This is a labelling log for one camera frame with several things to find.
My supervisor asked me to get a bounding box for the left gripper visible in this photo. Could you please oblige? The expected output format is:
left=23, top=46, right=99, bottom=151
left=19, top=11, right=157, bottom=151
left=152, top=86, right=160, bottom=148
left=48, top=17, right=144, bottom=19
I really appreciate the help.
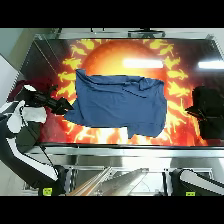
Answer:
left=44, top=95, right=67, bottom=115

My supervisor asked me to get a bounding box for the blue T-shirt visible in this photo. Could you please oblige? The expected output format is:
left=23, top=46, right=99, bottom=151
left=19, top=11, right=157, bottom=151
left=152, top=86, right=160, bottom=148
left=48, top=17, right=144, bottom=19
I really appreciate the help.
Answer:
left=63, top=68, right=168, bottom=140

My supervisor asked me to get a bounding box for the white garment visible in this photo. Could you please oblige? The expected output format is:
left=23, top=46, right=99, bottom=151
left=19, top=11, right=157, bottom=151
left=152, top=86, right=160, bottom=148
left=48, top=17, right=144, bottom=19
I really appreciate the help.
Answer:
left=18, top=101, right=48, bottom=124

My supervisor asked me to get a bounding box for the maroon garment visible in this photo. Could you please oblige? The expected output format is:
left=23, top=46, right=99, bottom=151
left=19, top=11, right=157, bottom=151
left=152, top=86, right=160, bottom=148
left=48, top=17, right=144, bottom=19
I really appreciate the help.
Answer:
left=7, top=79, right=42, bottom=102

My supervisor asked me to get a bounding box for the dark grey garment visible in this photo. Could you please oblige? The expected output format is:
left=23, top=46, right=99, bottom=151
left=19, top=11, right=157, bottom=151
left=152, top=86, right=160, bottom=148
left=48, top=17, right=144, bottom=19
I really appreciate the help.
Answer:
left=14, top=119, right=43, bottom=153

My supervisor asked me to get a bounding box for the black cable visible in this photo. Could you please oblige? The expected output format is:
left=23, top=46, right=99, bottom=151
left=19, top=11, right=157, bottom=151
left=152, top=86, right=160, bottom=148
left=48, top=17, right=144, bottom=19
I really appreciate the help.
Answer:
left=21, top=113, right=56, bottom=172

